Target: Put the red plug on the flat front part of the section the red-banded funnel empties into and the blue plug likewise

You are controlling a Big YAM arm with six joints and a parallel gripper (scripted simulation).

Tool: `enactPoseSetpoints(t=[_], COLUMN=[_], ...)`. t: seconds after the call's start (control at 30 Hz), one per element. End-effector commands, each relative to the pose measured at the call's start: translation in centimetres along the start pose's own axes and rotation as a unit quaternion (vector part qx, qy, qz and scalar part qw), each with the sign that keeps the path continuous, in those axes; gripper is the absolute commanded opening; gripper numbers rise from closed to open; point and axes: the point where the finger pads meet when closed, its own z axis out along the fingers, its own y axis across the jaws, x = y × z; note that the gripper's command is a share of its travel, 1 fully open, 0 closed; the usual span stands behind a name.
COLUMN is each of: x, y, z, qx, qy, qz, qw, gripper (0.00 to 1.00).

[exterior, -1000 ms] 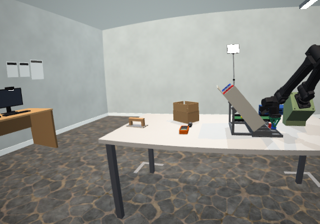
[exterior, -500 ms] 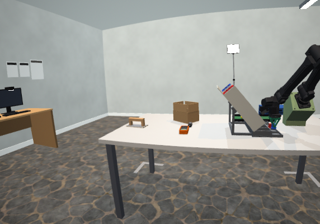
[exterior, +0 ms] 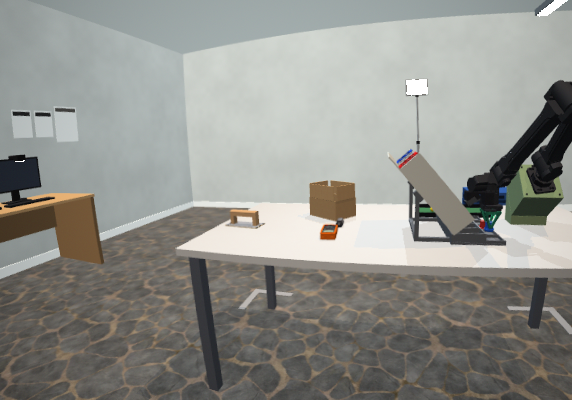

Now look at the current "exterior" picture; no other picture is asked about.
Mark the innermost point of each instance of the brown cardboard box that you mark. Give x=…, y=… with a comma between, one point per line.
x=332, y=202

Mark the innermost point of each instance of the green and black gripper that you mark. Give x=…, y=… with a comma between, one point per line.
x=497, y=211

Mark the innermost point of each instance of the orange digital multimeter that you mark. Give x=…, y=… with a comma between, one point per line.
x=328, y=232

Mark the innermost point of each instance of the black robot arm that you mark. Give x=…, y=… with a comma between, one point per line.
x=506, y=168

